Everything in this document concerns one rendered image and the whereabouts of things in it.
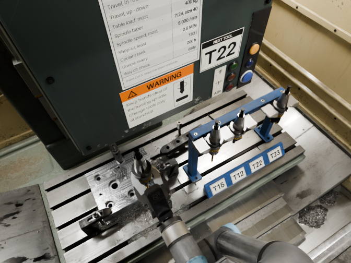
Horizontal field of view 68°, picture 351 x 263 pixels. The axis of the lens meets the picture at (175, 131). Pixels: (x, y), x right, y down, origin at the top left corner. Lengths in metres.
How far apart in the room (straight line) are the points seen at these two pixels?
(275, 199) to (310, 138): 0.40
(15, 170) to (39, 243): 0.57
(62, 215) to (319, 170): 1.28
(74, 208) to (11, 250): 0.42
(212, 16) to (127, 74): 0.18
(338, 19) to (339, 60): 0.18
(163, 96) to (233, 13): 0.20
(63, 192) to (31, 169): 0.59
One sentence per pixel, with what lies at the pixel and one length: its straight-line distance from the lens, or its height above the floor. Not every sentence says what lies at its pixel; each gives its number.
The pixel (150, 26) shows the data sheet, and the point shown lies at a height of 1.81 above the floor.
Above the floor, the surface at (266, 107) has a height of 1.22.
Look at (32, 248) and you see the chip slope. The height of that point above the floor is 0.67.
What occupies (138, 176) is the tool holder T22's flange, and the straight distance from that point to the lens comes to 0.81.
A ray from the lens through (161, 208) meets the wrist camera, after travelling 0.76.
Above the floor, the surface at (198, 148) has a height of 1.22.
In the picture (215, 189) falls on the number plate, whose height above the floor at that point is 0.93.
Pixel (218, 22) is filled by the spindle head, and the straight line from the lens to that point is 0.50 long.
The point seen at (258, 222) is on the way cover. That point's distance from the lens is 1.41.
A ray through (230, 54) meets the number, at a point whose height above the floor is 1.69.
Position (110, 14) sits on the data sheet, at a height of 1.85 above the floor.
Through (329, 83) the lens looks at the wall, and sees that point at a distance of 1.48.
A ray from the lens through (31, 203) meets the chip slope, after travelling 1.70.
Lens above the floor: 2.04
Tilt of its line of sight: 54 degrees down
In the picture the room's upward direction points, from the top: 3 degrees counter-clockwise
